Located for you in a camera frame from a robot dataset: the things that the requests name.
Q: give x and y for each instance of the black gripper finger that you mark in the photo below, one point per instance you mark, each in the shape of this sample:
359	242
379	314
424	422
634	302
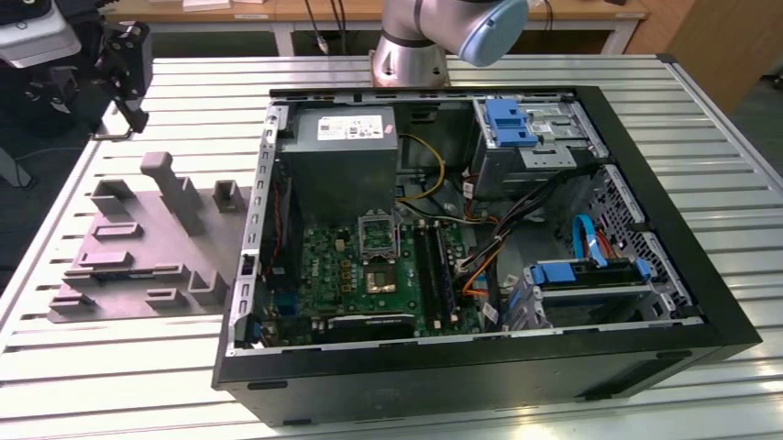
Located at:
128	69

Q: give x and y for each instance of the silver CPU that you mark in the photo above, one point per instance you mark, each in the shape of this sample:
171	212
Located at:
109	136

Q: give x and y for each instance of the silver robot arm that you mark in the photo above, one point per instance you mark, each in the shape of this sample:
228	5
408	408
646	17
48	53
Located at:
403	27

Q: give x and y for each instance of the CPU socket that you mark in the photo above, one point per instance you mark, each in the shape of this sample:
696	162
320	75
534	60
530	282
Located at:
380	280

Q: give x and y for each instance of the wooden desk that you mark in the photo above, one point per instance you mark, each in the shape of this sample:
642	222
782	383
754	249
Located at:
183	17

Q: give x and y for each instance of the white box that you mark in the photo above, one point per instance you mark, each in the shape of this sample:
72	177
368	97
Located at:
208	4

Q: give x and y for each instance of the grey parts rack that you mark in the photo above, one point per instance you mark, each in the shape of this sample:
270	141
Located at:
159	220

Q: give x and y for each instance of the grey power supply unit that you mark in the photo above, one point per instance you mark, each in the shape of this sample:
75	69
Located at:
343	179

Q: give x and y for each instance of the RAM stick in rack slot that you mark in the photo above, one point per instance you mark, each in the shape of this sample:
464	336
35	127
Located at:
121	276

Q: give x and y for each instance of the green motherboard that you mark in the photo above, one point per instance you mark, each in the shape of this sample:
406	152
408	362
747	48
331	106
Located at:
327	256

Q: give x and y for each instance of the blue expansion slot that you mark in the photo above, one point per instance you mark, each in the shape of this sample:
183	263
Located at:
287	304

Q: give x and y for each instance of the metal locking lever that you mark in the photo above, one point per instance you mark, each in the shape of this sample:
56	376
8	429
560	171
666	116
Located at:
399	247

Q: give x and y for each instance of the black RAM slot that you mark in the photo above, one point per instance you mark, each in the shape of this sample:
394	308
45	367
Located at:
424	275

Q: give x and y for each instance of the black graphics card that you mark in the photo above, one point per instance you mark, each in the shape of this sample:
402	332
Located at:
367	323

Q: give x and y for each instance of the metal drive cage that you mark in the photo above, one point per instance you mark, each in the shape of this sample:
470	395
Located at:
547	160

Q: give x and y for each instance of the blue disk carrier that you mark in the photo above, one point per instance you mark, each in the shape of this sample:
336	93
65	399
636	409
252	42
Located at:
551	274

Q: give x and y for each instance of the black PC case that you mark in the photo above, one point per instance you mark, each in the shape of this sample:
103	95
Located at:
428	385

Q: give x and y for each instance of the metal disk bay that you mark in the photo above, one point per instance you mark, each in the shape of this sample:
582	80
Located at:
594	292

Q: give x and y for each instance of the wooden cabinet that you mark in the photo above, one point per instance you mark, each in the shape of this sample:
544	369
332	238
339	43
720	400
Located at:
728	46

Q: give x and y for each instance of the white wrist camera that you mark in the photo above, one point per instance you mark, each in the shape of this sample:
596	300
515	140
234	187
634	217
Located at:
36	36

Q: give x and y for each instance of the dark wrist camera box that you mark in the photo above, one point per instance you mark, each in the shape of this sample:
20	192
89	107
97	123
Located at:
61	82

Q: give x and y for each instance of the blue drive bracket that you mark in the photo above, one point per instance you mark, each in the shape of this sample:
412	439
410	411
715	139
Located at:
504	114

